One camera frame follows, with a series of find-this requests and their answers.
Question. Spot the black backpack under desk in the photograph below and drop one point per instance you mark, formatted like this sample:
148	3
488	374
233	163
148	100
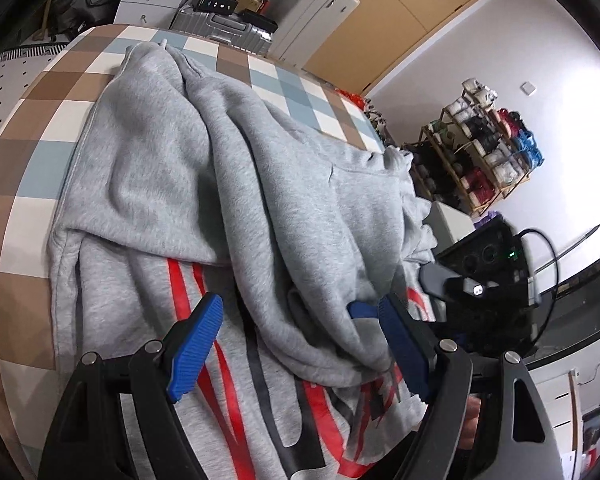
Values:
71	17

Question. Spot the grey hoodie with print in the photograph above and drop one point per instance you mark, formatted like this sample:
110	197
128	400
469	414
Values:
184	182

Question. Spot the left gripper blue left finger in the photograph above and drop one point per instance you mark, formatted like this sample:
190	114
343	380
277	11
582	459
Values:
87	437

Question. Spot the person's hand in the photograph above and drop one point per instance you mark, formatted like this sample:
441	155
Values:
470	426

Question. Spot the wooden shoe rack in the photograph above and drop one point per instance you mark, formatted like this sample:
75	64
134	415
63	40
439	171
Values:
473	165

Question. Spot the purple bag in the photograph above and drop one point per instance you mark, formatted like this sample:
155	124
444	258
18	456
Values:
490	215

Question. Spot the dotted floor rug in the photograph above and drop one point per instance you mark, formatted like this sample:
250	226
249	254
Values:
18	69

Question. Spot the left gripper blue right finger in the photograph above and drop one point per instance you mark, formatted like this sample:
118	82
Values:
514	440

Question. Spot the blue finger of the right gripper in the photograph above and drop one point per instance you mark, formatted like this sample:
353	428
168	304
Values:
359	309

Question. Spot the wooden door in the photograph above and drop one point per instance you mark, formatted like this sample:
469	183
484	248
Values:
376	37

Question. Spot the wall light switch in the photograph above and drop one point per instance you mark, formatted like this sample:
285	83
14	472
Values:
528	88

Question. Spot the silver aluminium suitcase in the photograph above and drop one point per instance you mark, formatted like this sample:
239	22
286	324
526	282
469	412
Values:
225	29

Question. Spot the orange plastic bag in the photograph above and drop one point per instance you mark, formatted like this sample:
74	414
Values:
354	98

